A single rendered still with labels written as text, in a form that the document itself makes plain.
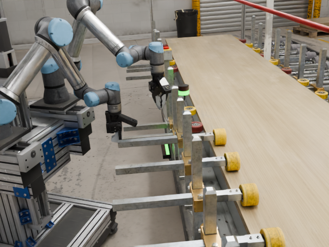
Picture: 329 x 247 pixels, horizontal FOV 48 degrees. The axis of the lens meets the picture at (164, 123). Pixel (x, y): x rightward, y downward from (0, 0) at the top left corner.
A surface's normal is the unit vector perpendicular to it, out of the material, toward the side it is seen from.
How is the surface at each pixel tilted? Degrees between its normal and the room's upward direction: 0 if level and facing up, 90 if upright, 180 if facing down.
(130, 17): 90
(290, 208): 0
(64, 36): 85
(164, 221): 0
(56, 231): 0
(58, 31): 85
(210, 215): 90
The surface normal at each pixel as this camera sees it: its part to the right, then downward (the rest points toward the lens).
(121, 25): 0.18, 0.38
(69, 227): -0.05, -0.92
